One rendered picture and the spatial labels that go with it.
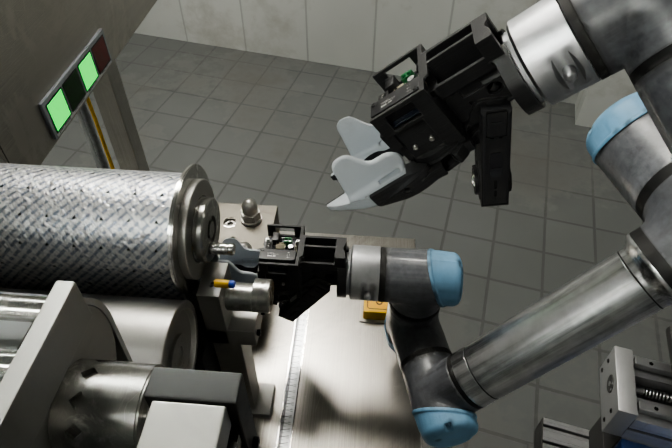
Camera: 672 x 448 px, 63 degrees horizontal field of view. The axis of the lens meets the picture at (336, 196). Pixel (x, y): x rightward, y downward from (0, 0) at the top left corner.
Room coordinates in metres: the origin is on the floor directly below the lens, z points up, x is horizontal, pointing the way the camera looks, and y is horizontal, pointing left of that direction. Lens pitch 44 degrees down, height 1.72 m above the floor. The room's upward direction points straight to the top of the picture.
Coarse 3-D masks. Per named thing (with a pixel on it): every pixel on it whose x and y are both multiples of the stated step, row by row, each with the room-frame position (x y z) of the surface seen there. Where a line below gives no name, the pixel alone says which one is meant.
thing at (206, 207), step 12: (204, 204) 0.43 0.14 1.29; (216, 204) 0.46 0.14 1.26; (204, 216) 0.42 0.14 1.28; (216, 216) 0.45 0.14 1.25; (192, 228) 0.40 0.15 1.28; (204, 228) 0.41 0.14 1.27; (216, 228) 0.44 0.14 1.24; (192, 240) 0.40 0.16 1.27; (204, 240) 0.40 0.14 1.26; (216, 240) 0.43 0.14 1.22; (192, 252) 0.39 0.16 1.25; (204, 252) 0.39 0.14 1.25
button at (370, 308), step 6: (366, 306) 0.55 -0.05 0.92; (372, 306) 0.55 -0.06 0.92; (378, 306) 0.55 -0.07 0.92; (384, 306) 0.55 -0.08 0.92; (366, 312) 0.54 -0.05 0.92; (372, 312) 0.54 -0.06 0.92; (378, 312) 0.54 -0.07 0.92; (384, 312) 0.54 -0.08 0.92; (366, 318) 0.54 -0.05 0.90; (372, 318) 0.54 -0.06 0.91; (378, 318) 0.53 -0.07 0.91; (384, 318) 0.53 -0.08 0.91
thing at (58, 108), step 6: (60, 90) 0.78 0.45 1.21; (60, 96) 0.77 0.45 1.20; (54, 102) 0.75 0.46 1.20; (60, 102) 0.76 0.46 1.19; (48, 108) 0.73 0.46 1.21; (54, 108) 0.74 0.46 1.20; (60, 108) 0.76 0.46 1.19; (66, 108) 0.77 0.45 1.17; (54, 114) 0.74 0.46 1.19; (60, 114) 0.75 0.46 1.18; (66, 114) 0.77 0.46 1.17; (54, 120) 0.73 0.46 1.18; (60, 120) 0.75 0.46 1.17; (60, 126) 0.74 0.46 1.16
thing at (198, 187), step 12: (204, 180) 0.47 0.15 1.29; (192, 192) 0.43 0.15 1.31; (204, 192) 0.46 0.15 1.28; (192, 204) 0.42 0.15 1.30; (180, 216) 0.40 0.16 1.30; (192, 216) 0.41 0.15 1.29; (180, 228) 0.39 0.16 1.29; (180, 240) 0.38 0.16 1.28; (180, 252) 0.38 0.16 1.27; (180, 264) 0.37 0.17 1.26; (192, 264) 0.38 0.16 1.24; (204, 264) 0.41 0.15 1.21; (192, 276) 0.37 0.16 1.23
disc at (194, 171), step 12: (192, 168) 0.46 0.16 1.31; (180, 180) 0.43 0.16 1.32; (192, 180) 0.45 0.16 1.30; (180, 192) 0.42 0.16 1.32; (180, 204) 0.41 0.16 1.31; (168, 228) 0.38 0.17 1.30; (168, 240) 0.37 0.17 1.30; (168, 252) 0.36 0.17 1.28; (180, 276) 0.37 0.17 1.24; (180, 288) 0.36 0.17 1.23; (192, 288) 0.38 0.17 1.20
